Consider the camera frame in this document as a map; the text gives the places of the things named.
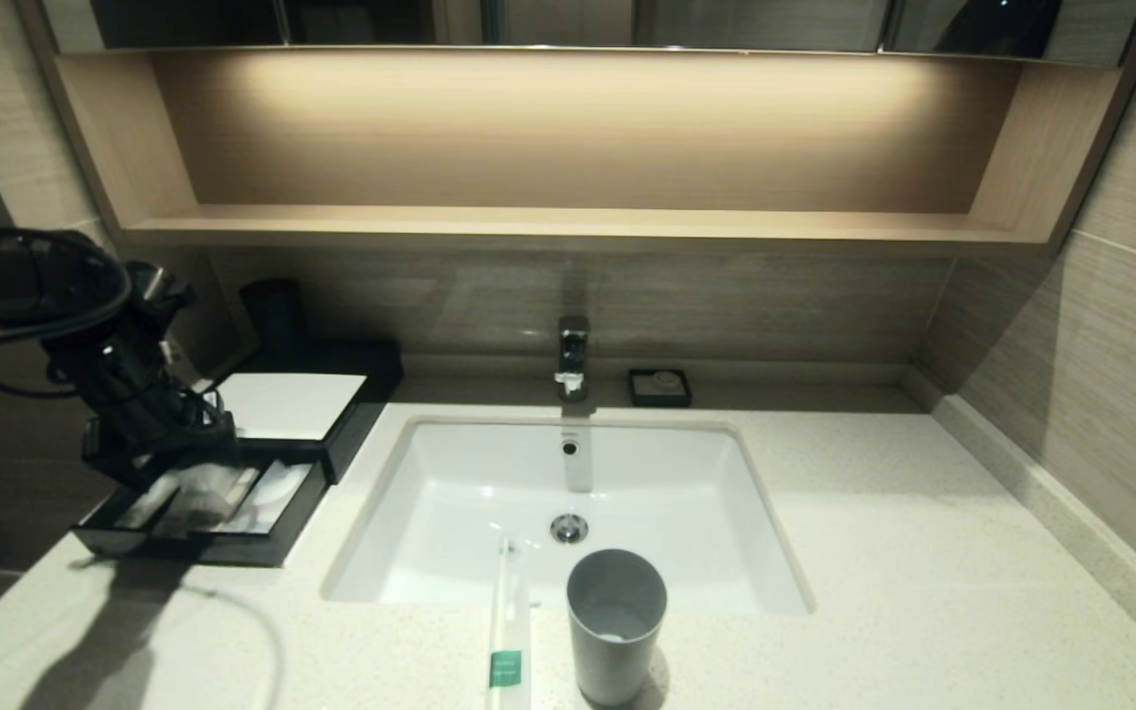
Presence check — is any long white wrapped packet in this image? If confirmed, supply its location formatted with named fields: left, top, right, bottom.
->
left=114, top=483, right=179, bottom=533

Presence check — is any slim toothbrush pack green label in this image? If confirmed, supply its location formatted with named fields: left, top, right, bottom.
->
left=486, top=532, right=535, bottom=710

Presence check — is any wooden wall shelf niche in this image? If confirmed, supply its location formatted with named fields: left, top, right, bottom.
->
left=21, top=47, right=1136, bottom=257

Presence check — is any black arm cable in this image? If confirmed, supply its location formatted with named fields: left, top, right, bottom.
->
left=0, top=232, right=135, bottom=400

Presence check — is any square white sachet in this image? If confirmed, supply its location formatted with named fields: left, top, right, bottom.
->
left=238, top=461, right=316, bottom=537

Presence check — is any grey plastic cup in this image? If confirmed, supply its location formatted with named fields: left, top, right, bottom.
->
left=566, top=548, right=669, bottom=707

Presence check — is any mirror cabinet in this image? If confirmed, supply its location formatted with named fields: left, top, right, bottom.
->
left=40, top=0, right=1136, bottom=68

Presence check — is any black soap dish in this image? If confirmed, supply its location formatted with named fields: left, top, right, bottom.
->
left=627, top=368, right=693, bottom=409

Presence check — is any black cylindrical cup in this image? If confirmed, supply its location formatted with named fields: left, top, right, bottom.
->
left=241, top=278, right=311, bottom=361

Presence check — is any chrome faucet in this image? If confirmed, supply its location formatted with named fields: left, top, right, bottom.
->
left=555, top=316, right=592, bottom=403

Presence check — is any white ceramic sink basin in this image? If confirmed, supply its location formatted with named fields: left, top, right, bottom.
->
left=321, top=414, right=814, bottom=617

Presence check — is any clear plastic packet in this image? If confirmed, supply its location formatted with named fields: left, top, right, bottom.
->
left=169, top=461, right=263, bottom=530

